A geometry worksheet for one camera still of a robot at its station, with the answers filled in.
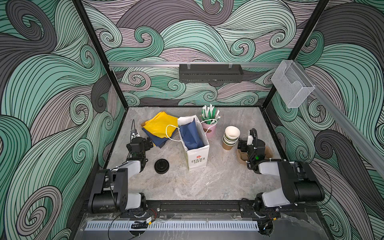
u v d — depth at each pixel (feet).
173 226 2.50
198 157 2.48
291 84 2.58
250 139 2.66
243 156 2.89
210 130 3.12
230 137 2.78
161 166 2.82
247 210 2.38
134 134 2.54
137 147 2.28
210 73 3.19
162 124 3.40
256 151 2.30
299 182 1.46
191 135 2.41
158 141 3.01
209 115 3.14
